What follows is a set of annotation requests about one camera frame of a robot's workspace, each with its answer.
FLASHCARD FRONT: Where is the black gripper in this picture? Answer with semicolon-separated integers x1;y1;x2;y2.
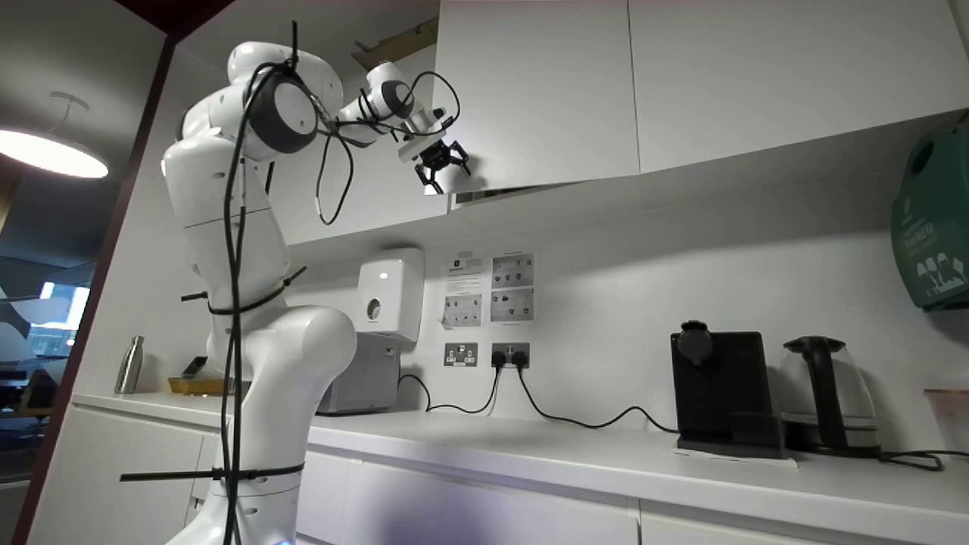
400;132;472;193

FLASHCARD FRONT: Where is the white overhead cabinet door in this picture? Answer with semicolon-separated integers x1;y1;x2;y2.
435;0;639;189

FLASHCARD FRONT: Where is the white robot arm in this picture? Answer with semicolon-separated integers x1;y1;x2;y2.
162;43;469;545

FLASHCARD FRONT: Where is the white base cabinet drawer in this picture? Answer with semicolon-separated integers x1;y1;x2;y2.
296;450;639;545

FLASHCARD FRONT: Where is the white paper towel dispenser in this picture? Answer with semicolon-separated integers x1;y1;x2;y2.
356;248;425;342

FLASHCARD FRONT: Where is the black coffee machine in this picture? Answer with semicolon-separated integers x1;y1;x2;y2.
668;321;786;459

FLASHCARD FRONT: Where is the silver thermos bottle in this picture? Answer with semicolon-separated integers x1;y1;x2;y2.
115;335;147;394

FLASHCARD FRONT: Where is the round ceiling lamp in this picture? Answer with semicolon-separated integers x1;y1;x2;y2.
0;91;109;182

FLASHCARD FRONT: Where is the green first aid bag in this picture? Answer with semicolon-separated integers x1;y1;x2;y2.
891;123;969;310

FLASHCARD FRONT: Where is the wall notice sign lower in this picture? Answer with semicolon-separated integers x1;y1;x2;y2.
491;286;532;321

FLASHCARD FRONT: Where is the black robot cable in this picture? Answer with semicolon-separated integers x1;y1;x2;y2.
119;19;467;545

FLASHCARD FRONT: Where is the double wall socket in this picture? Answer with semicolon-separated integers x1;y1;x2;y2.
491;342;531;370

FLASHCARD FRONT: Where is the black power cable left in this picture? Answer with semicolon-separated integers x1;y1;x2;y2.
396;354;510;416

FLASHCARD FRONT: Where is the black power cable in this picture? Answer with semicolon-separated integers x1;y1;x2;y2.
511;354;682;436
396;354;510;416

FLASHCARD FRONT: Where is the black power cable right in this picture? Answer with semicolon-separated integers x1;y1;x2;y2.
511;354;682;436

